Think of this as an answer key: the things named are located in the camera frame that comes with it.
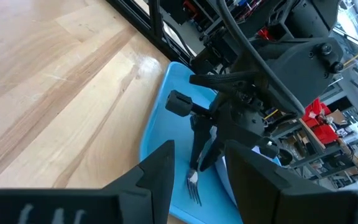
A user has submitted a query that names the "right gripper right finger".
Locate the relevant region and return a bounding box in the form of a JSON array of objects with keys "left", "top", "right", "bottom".
[{"left": 224, "top": 139, "right": 358, "bottom": 224}]

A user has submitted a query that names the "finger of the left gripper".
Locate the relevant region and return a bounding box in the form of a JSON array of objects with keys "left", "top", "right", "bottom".
[
  {"left": 190, "top": 116, "right": 213, "bottom": 170},
  {"left": 199, "top": 138, "right": 226, "bottom": 171}
]

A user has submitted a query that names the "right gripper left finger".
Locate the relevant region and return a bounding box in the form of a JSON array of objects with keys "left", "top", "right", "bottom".
[{"left": 0, "top": 139, "right": 176, "bottom": 224}]

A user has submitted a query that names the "lavender round plate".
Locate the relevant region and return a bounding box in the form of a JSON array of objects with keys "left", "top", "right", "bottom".
[{"left": 213, "top": 145, "right": 281, "bottom": 207}]

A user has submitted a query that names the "blue plastic tray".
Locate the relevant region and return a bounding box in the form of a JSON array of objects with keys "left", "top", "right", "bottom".
[{"left": 139, "top": 61, "right": 282, "bottom": 224}]

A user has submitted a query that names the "metal shelf rack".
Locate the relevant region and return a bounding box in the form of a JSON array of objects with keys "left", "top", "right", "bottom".
[{"left": 272, "top": 118, "right": 358, "bottom": 187}]

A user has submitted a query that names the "red storage bin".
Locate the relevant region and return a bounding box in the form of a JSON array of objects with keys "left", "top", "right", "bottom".
[{"left": 301, "top": 98, "right": 341, "bottom": 146}]

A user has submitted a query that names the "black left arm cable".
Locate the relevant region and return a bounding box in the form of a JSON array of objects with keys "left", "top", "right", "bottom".
[{"left": 218, "top": 0, "right": 306, "bottom": 116}]

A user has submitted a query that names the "black metal table frame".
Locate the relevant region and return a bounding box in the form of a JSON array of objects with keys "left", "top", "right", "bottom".
[{"left": 106, "top": 0, "right": 198, "bottom": 66}]

